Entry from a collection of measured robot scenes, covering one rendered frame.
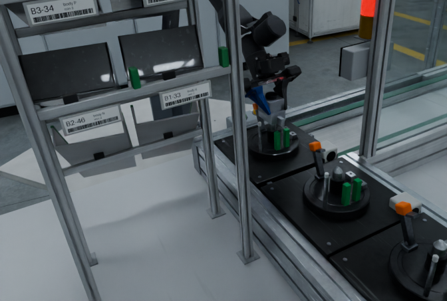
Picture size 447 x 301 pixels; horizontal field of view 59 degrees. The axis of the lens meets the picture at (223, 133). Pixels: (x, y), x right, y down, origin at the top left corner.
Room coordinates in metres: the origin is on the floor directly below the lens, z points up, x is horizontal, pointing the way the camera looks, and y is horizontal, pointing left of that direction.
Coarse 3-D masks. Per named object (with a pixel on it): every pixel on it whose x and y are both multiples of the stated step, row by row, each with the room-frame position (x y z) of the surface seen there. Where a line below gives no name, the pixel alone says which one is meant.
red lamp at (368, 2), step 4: (364, 0) 0.87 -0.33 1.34; (368, 0) 0.86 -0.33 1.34; (372, 0) 0.85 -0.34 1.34; (364, 4) 0.87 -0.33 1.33; (368, 4) 0.86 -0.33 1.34; (372, 4) 0.85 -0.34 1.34; (364, 8) 0.87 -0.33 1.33; (368, 8) 0.86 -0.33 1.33; (372, 8) 0.85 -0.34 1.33; (364, 12) 0.87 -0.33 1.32; (368, 12) 0.86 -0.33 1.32; (372, 12) 0.85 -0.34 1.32; (368, 16) 0.86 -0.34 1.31; (372, 16) 0.85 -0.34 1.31
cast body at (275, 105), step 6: (270, 96) 0.90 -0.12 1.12; (276, 96) 0.90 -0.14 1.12; (270, 102) 0.88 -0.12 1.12; (276, 102) 0.89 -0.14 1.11; (282, 102) 0.89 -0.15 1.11; (258, 108) 0.93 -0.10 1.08; (270, 108) 0.88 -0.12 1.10; (276, 108) 0.89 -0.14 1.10; (282, 108) 0.89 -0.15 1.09; (264, 114) 0.90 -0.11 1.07; (270, 114) 0.88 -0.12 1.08; (276, 114) 0.88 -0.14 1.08; (282, 114) 0.89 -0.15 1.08; (270, 120) 0.88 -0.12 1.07; (276, 120) 0.88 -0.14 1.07; (282, 120) 0.86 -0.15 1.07
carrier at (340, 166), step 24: (312, 168) 0.79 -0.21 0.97; (336, 168) 0.67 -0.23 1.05; (264, 192) 0.72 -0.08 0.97; (288, 192) 0.71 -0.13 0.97; (312, 192) 0.68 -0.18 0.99; (336, 192) 0.66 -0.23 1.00; (360, 192) 0.64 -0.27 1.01; (384, 192) 0.68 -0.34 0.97; (288, 216) 0.63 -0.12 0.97; (312, 216) 0.62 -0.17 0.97; (336, 216) 0.61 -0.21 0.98; (360, 216) 0.61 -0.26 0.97; (384, 216) 0.60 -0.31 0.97; (312, 240) 0.56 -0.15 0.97; (336, 240) 0.55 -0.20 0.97; (360, 240) 0.55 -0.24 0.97
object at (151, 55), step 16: (144, 32) 0.65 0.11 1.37; (160, 32) 0.66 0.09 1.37; (176, 32) 0.66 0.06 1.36; (192, 32) 0.67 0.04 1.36; (128, 48) 0.64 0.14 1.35; (144, 48) 0.64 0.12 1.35; (160, 48) 0.65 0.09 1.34; (176, 48) 0.65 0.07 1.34; (192, 48) 0.66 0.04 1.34; (128, 64) 0.63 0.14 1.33; (144, 64) 0.63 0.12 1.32; (160, 64) 0.63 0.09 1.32; (176, 64) 0.64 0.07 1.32; (192, 64) 0.64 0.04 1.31; (128, 80) 0.61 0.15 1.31; (144, 80) 0.66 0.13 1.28
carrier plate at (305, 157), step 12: (288, 120) 1.05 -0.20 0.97; (252, 132) 1.00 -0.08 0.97; (300, 132) 0.97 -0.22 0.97; (216, 144) 0.96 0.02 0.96; (228, 144) 0.94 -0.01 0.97; (300, 144) 0.91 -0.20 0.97; (228, 156) 0.89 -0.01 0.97; (252, 156) 0.87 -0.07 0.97; (300, 156) 0.85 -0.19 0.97; (312, 156) 0.85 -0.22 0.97; (252, 168) 0.82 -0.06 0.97; (264, 168) 0.81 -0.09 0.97; (276, 168) 0.81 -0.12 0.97; (288, 168) 0.80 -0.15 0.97; (300, 168) 0.80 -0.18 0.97; (252, 180) 0.77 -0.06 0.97; (264, 180) 0.76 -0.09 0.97; (276, 180) 0.77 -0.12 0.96
